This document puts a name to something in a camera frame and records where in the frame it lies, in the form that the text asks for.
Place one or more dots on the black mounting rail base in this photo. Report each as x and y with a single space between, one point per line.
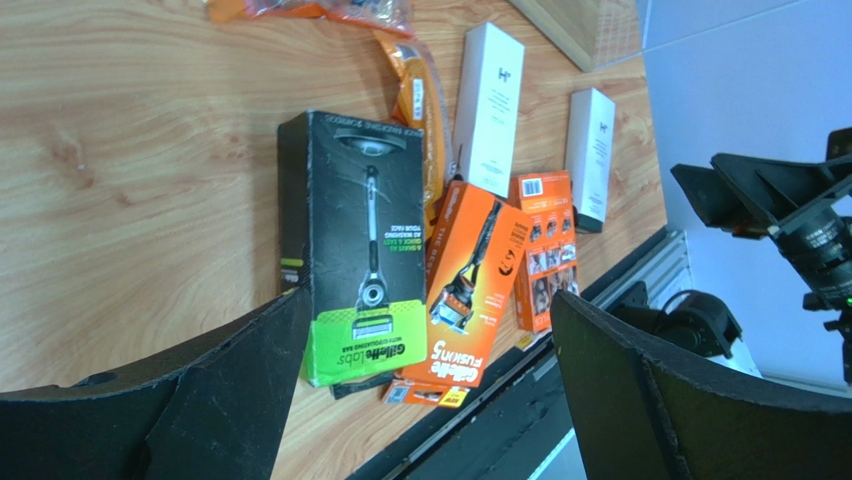
506 430

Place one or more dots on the orange razor bag horizontal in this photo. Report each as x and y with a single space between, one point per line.
385 15

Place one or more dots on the black green Gillette Labs box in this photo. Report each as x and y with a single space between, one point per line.
351 219

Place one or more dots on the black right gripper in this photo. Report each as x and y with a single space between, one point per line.
793 203

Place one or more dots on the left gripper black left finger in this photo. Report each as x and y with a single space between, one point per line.
212 407

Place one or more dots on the orange razor bag vertical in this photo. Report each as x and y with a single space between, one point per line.
420 104

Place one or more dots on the white tall box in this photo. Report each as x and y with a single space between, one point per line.
588 156
488 107

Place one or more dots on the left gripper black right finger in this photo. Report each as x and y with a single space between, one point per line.
643 408

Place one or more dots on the orange Gillette Fusion5 box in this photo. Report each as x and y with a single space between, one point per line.
472 261

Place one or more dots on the white tall box far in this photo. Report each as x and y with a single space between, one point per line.
588 156

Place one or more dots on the white wire wooden shelf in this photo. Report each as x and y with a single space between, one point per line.
592 34

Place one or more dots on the orange razor box back side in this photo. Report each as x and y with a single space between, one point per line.
550 260

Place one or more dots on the white tall box near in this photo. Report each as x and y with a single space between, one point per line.
488 107

